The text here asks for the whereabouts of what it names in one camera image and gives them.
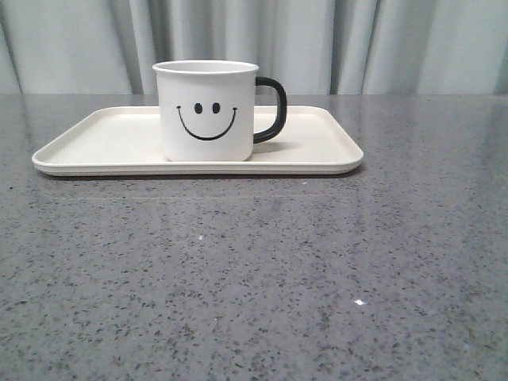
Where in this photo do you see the white smiley mug black handle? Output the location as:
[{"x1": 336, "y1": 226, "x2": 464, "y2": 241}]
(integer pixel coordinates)
[{"x1": 152, "y1": 60, "x2": 287, "y2": 161}]

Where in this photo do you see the cream rectangular plastic tray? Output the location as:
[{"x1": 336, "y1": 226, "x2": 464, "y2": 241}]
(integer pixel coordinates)
[{"x1": 32, "y1": 106, "x2": 364, "y2": 177}]

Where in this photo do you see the pale green curtain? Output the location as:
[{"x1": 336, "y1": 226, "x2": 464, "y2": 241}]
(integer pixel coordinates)
[{"x1": 1, "y1": 1, "x2": 507, "y2": 94}]

